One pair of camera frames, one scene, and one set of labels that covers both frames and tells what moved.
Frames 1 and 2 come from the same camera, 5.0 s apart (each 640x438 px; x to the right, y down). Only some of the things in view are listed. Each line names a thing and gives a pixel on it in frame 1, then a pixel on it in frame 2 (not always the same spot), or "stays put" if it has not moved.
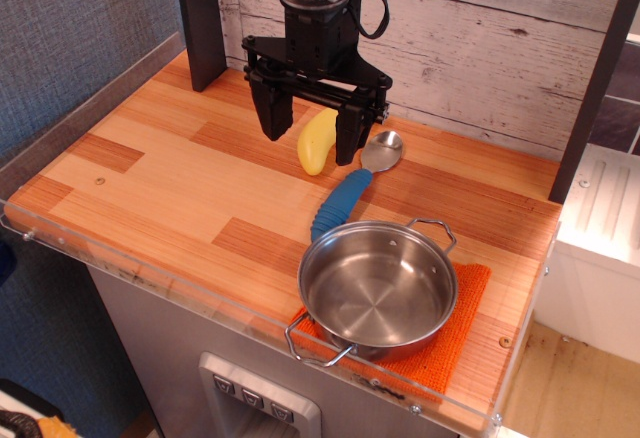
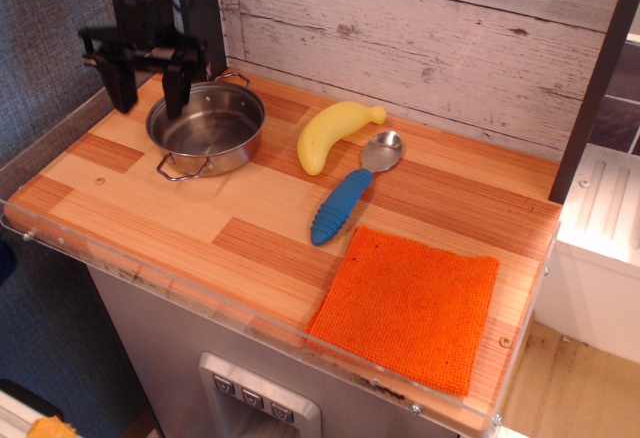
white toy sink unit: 591,293 stays put
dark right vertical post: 602,73 stays put
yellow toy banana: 316,140 stays put
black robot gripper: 319,56 -> 145,32
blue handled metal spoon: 381,152 stays put
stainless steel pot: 383,289 -> 217,132
